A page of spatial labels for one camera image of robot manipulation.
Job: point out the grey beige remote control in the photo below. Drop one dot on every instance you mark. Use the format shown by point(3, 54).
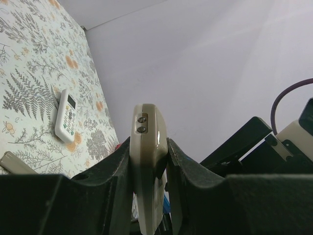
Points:
point(148, 156)

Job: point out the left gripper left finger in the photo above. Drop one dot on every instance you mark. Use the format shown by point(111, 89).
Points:
point(97, 201)

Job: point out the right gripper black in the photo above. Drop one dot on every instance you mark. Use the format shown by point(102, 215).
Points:
point(270, 157)

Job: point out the grey remote battery cover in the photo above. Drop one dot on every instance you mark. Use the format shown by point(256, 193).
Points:
point(11, 164)

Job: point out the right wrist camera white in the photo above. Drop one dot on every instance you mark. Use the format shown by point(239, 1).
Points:
point(300, 131)

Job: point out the white air conditioner remote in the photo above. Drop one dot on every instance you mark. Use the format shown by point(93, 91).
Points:
point(66, 117)

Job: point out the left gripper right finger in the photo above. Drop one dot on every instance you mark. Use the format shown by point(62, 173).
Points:
point(204, 203)

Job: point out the floral patterned table mat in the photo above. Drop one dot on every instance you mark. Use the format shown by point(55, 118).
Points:
point(43, 51)

